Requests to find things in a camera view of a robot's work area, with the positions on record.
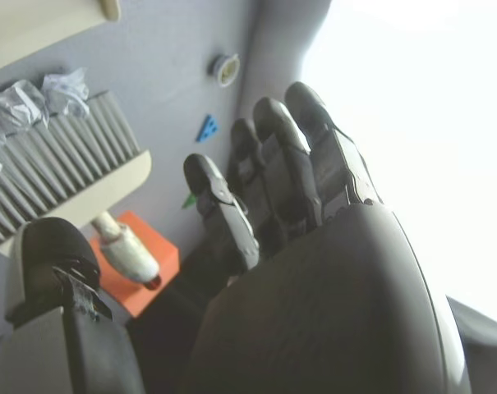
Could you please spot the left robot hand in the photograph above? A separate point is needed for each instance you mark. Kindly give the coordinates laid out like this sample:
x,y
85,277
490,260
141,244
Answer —
x,y
314,308

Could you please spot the cream brush with grey bristles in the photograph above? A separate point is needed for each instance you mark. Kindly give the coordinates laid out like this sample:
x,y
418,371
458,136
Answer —
x,y
67,164

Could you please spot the cream plastic dustpan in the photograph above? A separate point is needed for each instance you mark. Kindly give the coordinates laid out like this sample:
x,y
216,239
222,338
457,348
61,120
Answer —
x,y
34,28

